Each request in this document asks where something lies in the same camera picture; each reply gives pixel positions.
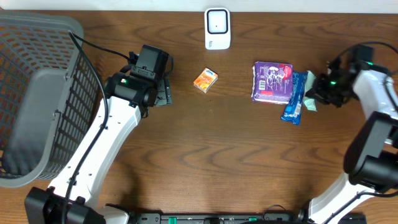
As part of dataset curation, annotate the light green snack packet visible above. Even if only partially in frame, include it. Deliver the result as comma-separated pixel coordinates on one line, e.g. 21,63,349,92
303,70,317,111

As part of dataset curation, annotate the orange small box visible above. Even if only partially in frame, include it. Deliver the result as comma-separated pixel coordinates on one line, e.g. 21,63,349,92
193,68,218,93

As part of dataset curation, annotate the blue Oreo cookie pack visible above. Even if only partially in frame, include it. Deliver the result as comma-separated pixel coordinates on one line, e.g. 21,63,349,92
281,72,308,125

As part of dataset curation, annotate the red purple snack bag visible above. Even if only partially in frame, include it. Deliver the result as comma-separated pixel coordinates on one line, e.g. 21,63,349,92
251,61,293,105

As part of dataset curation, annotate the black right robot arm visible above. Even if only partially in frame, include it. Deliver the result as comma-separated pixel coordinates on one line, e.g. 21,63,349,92
304,65,397,223

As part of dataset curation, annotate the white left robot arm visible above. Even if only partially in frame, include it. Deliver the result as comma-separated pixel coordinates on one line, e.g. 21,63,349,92
24,72,172,223

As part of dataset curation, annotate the white barcode scanner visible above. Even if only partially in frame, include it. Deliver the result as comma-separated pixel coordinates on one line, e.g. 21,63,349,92
204,7,231,50

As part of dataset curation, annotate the grey plastic mesh basket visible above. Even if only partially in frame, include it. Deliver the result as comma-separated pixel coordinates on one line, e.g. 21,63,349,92
1,11,98,188

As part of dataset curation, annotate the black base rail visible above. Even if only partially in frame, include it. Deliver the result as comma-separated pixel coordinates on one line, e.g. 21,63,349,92
128,212,304,224

